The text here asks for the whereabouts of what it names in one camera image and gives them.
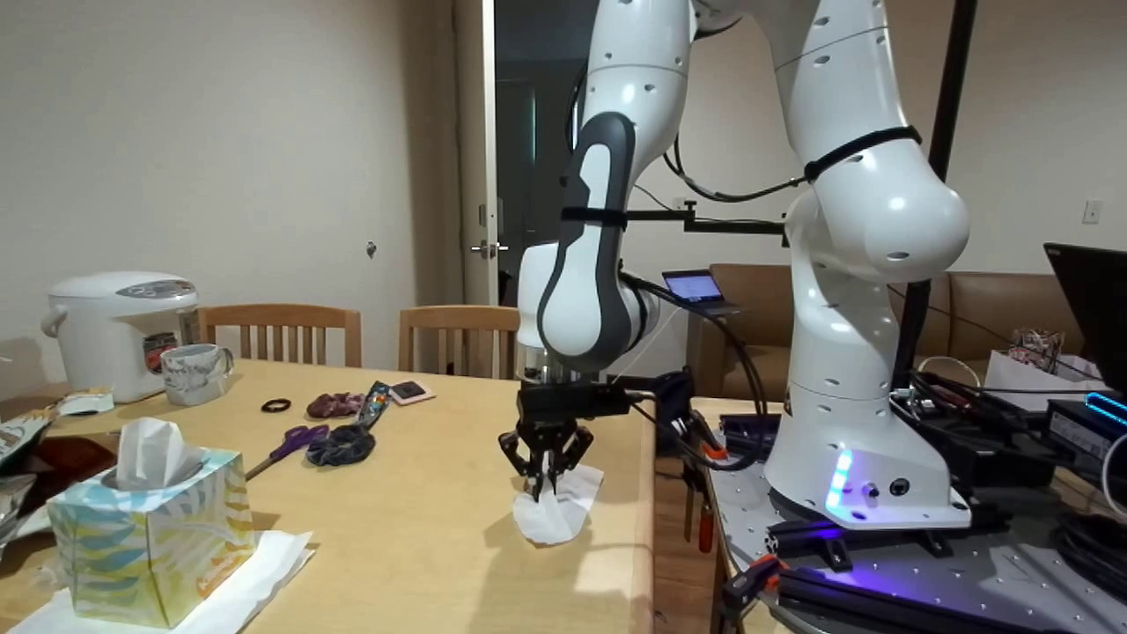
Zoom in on black electronics box blue light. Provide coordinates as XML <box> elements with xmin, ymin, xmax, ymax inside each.
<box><xmin>1051</xmin><ymin>396</ymin><xmax>1127</xmax><ymax>481</ymax></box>

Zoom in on pink phone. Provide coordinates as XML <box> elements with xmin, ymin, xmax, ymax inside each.
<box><xmin>387</xmin><ymin>379</ymin><xmax>432</xmax><ymax>404</ymax></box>

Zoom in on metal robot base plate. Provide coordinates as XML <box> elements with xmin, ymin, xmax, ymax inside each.
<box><xmin>709</xmin><ymin>466</ymin><xmax>1127</xmax><ymax>634</ymax></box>

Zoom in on maroon scrunchie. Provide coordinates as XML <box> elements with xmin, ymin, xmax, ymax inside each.
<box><xmin>308</xmin><ymin>391</ymin><xmax>366</xmax><ymax>420</ymax></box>

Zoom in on black fabric bundle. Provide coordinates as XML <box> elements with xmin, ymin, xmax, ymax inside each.
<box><xmin>308</xmin><ymin>425</ymin><xmax>377</xmax><ymax>467</ymax></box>

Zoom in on small laptop screen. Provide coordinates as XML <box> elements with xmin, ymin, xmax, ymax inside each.
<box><xmin>662</xmin><ymin>269</ymin><xmax>725</xmax><ymax>309</ymax></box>

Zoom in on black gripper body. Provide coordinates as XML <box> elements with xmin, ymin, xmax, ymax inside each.
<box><xmin>498</xmin><ymin>379</ymin><xmax>635</xmax><ymax>480</ymax></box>

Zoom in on snack wrappers pile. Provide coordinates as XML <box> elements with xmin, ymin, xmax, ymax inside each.
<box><xmin>0</xmin><ymin>396</ymin><xmax>111</xmax><ymax>551</ymax></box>

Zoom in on purple handled scissors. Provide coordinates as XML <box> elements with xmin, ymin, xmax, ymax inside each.
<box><xmin>245</xmin><ymin>425</ymin><xmax>326</xmax><ymax>480</ymax></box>

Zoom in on black monitor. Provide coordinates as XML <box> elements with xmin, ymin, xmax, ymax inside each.
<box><xmin>1047</xmin><ymin>244</ymin><xmax>1127</xmax><ymax>396</ymax></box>

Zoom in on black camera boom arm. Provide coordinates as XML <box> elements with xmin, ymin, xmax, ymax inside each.
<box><xmin>626</xmin><ymin>201</ymin><xmax>784</xmax><ymax>237</ymax></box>

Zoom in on white electric water boiler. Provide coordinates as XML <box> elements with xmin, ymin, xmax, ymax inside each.
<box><xmin>42</xmin><ymin>270</ymin><xmax>196</xmax><ymax>402</ymax></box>

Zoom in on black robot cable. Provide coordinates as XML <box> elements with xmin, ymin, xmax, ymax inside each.
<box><xmin>621</xmin><ymin>126</ymin><xmax>824</xmax><ymax>452</ymax></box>

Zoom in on patterned tissue box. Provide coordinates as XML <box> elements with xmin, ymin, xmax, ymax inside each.
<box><xmin>47</xmin><ymin>447</ymin><xmax>258</xmax><ymax>626</ymax></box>

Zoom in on white tissue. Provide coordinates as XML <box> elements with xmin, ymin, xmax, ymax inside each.
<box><xmin>511</xmin><ymin>466</ymin><xmax>602</xmax><ymax>545</ymax></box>

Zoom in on white napkin under box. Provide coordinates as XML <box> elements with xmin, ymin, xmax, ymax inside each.
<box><xmin>2</xmin><ymin>531</ymin><xmax>315</xmax><ymax>634</ymax></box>

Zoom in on brown sofa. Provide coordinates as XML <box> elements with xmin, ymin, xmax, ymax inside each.
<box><xmin>686</xmin><ymin>265</ymin><xmax>1085</xmax><ymax>402</ymax></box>

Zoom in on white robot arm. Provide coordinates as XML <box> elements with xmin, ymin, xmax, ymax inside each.
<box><xmin>500</xmin><ymin>0</ymin><xmax>972</xmax><ymax>531</ymax></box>

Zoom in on right wooden chair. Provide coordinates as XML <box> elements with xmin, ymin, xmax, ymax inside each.
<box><xmin>399</xmin><ymin>304</ymin><xmax>516</xmax><ymax>379</ymax></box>

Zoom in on next tissue in box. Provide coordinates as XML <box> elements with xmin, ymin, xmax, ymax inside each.
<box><xmin>116</xmin><ymin>417</ymin><xmax>196</xmax><ymax>490</ymax></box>

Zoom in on left wooden chair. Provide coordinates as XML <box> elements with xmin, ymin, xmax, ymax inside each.
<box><xmin>194</xmin><ymin>304</ymin><xmax>364</xmax><ymax>366</ymax></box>

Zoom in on wooden chair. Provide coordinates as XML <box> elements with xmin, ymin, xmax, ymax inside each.
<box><xmin>399</xmin><ymin>304</ymin><xmax>516</xmax><ymax>379</ymax></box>
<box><xmin>194</xmin><ymin>304</ymin><xmax>364</xmax><ymax>366</ymax></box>

